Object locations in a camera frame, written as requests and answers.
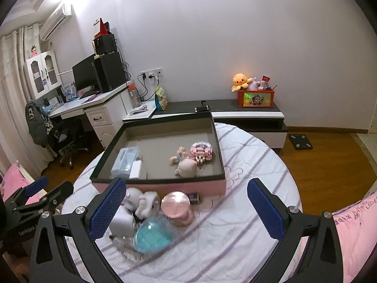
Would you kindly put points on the yellow blue snack bag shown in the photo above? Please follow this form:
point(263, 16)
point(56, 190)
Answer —
point(161, 101)

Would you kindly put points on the black computer tower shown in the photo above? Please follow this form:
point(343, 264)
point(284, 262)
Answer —
point(109, 72)

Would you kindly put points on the white wall power strip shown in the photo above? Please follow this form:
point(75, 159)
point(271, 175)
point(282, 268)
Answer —
point(154, 73)

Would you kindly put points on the pink and black storage box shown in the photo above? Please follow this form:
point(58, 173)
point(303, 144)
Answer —
point(158, 140)

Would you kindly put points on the pink pig doll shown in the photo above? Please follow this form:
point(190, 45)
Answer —
point(185, 166)

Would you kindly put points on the orange capped water bottle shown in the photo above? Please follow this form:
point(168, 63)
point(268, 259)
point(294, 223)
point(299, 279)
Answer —
point(134, 95)

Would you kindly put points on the clear floss pick box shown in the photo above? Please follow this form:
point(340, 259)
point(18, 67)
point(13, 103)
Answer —
point(123, 163)

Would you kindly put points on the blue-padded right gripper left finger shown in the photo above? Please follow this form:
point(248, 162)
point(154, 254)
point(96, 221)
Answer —
point(51, 260)

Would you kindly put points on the low black white cabinet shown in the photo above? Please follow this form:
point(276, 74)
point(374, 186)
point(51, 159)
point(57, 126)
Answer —
point(267, 124)

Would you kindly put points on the white astronaut figurine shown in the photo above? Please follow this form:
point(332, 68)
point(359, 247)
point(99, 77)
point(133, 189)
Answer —
point(142, 204)

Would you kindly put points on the clear teal heart container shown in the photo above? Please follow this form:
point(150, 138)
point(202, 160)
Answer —
point(154, 234)

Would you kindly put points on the orange octopus plush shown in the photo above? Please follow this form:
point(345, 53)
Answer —
point(240, 81)

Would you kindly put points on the clear small glass bottle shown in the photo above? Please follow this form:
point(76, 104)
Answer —
point(124, 245)

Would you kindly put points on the white air conditioner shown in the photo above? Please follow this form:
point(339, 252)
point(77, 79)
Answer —
point(61, 13)

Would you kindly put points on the white glass-door cabinet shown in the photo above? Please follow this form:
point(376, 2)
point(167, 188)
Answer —
point(42, 74)

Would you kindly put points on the black bathroom scale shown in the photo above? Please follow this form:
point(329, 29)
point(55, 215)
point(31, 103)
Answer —
point(300, 141)

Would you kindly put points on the rose gold lidded jar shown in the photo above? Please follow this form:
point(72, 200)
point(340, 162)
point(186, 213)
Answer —
point(177, 208)

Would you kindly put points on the white striped quilt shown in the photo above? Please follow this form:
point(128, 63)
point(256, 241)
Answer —
point(226, 242)

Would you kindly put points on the black computer monitor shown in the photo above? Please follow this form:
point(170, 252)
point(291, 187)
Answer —
point(84, 74)

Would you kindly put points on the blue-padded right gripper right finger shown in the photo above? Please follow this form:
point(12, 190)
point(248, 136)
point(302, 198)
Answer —
point(321, 260)

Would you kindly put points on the white night light plug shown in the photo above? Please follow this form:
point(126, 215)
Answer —
point(123, 223)

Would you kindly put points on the pink bedsheet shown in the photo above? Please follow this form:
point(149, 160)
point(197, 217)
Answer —
point(16, 177)

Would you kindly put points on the white computer desk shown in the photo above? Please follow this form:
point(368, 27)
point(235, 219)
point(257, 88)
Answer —
point(104, 111)

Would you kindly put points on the orange toy storage box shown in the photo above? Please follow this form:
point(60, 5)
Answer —
point(259, 98)

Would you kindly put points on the black speaker with red items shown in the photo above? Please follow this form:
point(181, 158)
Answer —
point(104, 41)

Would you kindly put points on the pink blanket with writing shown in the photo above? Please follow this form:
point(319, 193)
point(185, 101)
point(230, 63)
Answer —
point(356, 226)

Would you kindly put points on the pink block crab figure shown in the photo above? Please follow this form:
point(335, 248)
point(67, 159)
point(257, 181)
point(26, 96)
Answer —
point(201, 152)

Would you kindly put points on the black office chair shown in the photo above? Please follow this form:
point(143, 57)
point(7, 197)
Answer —
point(63, 137)

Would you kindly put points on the white power adapter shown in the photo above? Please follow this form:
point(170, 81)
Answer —
point(136, 171)

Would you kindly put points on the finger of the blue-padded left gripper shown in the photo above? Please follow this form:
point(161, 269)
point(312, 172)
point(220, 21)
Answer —
point(36, 186)
point(48, 203)

